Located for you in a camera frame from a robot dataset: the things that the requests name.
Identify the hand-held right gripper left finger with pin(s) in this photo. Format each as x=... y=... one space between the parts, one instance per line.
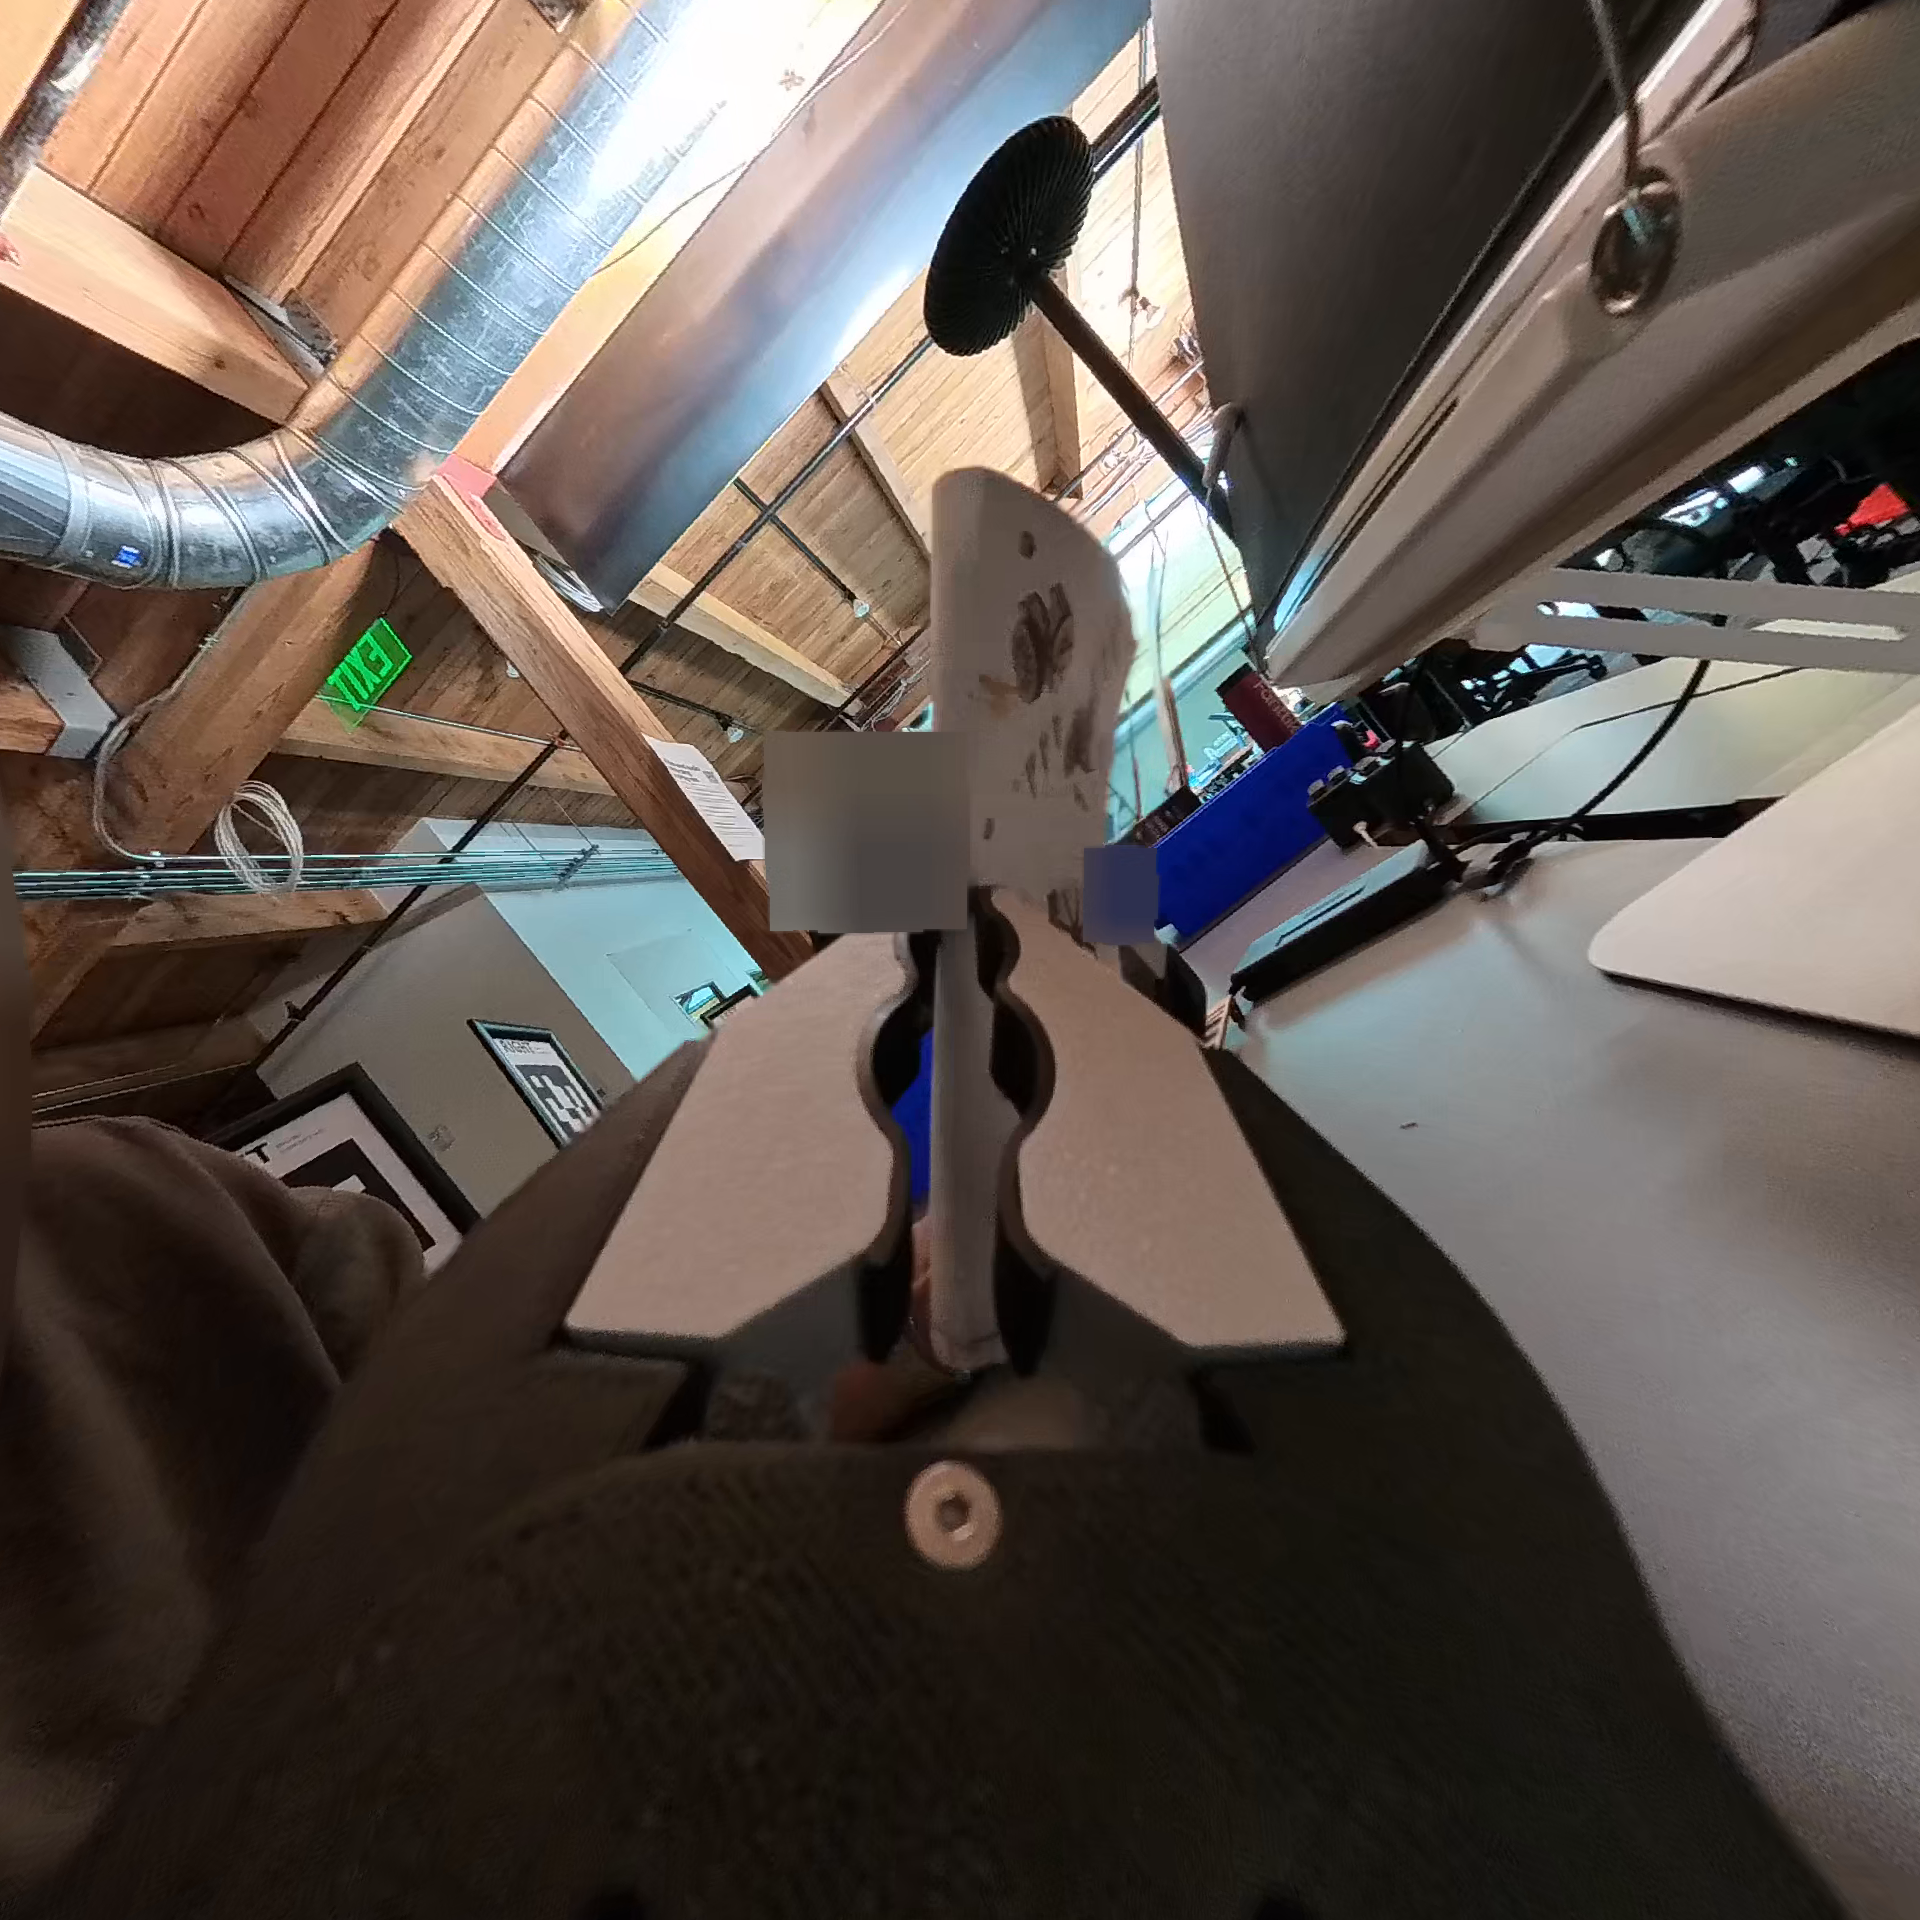
x=721 y=1202

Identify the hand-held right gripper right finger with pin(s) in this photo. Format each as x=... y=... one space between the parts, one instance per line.
x=1172 y=1202

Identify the illustrated instruction booklet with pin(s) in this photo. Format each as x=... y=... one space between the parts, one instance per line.
x=1021 y=676

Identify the grey desk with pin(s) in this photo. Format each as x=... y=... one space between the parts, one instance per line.
x=1501 y=1202

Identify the person's left hand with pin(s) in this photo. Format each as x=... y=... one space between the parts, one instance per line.
x=885 y=1395

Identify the small framed poster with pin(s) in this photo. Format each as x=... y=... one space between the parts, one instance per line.
x=548 y=1090

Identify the blue plastic bin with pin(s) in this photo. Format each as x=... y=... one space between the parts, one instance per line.
x=909 y=1109
x=1244 y=841

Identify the large framed poster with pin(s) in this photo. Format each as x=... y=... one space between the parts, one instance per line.
x=361 y=1171

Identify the white paper notice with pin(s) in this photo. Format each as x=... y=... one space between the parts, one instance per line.
x=705 y=796

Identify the black power strip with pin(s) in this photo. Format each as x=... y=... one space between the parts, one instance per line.
x=1382 y=788

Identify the maroon bottle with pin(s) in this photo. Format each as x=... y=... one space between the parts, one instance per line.
x=1258 y=705

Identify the person's tan sweatshirt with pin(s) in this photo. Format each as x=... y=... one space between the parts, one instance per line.
x=149 y=1425

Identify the green exit sign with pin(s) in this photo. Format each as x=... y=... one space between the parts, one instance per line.
x=369 y=673

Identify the white metal stand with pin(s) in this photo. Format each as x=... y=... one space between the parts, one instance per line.
x=1724 y=452

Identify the black pleated disc lamp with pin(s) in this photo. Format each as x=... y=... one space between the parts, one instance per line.
x=1005 y=235

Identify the black monitor on stand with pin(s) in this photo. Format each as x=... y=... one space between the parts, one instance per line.
x=1349 y=226

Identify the rectangular metal duct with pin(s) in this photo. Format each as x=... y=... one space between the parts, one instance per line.
x=721 y=375

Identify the silver ventilation duct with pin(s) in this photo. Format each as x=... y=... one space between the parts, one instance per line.
x=301 y=482

